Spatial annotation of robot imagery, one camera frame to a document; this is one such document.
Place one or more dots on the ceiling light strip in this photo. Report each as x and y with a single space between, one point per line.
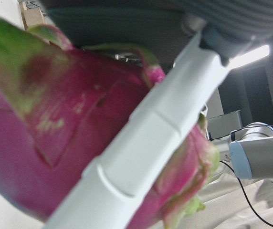
251 56

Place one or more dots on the wooden block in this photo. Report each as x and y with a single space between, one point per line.
32 19

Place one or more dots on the white cabinet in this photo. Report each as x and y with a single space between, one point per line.
224 124

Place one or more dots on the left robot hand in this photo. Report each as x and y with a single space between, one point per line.
146 143

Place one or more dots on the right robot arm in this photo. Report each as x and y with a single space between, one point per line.
258 155

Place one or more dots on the pink dragon fruit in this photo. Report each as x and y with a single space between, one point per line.
43 107

